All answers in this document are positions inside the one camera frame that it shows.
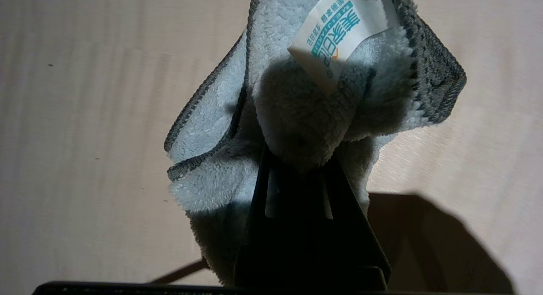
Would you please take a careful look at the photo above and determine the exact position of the light blue microfibre cloth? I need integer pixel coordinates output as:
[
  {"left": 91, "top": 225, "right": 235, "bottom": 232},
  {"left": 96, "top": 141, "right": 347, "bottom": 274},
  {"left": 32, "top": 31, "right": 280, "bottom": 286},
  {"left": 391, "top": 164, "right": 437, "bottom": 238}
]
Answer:
[{"left": 163, "top": 0, "right": 467, "bottom": 287}]

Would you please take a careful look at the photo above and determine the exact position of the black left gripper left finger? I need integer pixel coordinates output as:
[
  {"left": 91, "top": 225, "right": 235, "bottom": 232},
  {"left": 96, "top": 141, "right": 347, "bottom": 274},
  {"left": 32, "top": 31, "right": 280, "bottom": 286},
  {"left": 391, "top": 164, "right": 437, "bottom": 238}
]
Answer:
[{"left": 234, "top": 143, "right": 299, "bottom": 287}]

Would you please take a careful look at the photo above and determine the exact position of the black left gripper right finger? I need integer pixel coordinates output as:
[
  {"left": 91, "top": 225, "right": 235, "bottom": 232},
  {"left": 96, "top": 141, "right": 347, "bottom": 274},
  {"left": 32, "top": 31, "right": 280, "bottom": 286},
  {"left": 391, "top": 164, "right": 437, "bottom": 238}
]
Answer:
[{"left": 299, "top": 154, "right": 392, "bottom": 287}]

